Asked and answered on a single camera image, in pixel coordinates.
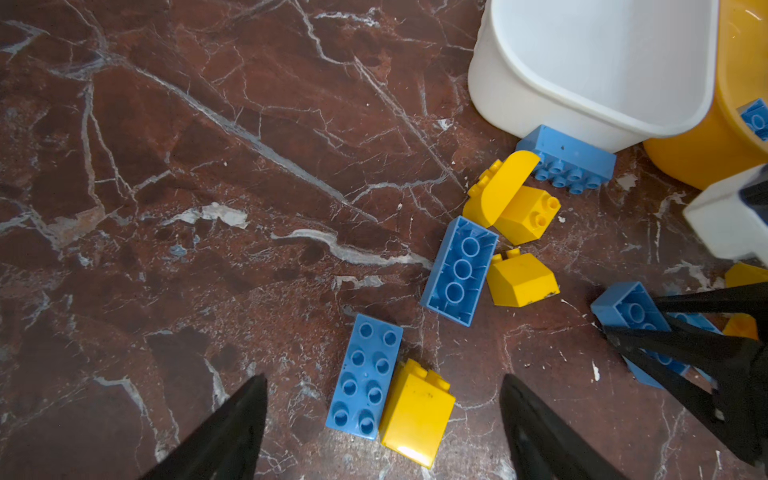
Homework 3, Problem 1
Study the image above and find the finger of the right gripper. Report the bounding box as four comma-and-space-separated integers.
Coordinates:
602, 326, 768, 466
653, 282, 767, 315

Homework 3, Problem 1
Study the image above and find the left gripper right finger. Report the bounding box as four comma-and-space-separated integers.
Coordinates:
499, 374, 625, 479

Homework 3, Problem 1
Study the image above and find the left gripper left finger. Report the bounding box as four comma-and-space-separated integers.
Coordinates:
143, 374, 268, 479

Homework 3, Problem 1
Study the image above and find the blue brick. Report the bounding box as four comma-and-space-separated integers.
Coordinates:
516, 125, 616, 195
590, 282, 722, 389
326, 314, 403, 440
420, 216, 499, 327
737, 99, 768, 141

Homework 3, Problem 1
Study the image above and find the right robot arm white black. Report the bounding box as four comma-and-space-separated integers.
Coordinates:
592, 165, 767, 469

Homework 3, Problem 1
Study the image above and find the yellow brick lower centre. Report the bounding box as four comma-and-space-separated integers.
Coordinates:
723, 263, 767, 343

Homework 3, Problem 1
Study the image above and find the yellow brick far left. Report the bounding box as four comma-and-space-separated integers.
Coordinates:
379, 359, 456, 469

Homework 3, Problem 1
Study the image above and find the yellow plastic bin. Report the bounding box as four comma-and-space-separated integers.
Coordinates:
643, 1, 767, 190

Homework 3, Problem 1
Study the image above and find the yellow slope brick small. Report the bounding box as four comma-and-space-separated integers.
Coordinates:
487, 249, 560, 308

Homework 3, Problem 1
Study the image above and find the blue brick by white bin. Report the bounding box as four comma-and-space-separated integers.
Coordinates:
516, 125, 616, 195

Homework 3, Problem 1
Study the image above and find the yellow square brick beside curved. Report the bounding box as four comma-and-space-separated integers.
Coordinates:
493, 186, 561, 246

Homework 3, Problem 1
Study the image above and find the white plastic bin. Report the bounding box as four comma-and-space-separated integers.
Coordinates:
468, 1, 719, 152

